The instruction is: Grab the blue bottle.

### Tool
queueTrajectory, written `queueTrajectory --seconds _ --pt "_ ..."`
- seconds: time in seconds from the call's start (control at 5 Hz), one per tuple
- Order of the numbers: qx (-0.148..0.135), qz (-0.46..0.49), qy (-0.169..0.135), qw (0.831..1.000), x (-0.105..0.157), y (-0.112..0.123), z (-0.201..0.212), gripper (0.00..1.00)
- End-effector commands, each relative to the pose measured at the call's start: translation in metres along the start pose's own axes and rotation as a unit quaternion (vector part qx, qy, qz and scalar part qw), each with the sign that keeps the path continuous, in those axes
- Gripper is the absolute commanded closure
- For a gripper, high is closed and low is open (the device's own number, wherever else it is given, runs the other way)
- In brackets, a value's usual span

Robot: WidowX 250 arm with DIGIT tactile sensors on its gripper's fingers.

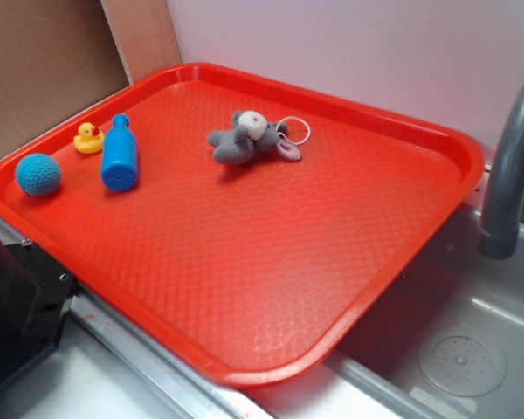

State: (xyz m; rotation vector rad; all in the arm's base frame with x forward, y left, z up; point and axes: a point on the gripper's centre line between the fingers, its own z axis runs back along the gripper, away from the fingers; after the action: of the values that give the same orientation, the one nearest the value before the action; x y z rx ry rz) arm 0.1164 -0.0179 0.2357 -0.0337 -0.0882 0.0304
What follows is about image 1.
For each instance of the blue textured ball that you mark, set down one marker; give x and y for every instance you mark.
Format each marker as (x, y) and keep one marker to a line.
(38, 175)

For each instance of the blue plastic toy bottle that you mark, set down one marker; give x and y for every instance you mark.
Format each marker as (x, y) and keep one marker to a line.
(119, 164)

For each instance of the grey plush mouse toy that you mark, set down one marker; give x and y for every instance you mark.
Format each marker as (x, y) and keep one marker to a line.
(253, 134)

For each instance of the grey plastic toy sink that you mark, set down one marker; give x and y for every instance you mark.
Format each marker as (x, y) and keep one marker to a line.
(446, 340)

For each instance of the brown cardboard panel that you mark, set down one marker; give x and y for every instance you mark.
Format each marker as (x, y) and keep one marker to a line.
(57, 58)

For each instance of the red plastic serving tray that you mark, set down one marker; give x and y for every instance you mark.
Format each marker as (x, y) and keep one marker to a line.
(250, 273)

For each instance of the grey toy sink faucet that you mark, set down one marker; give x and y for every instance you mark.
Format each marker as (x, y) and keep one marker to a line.
(503, 207)

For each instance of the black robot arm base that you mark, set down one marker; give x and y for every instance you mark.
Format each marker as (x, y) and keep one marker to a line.
(34, 298)

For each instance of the yellow rubber duck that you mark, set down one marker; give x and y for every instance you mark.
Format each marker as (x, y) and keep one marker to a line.
(89, 139)

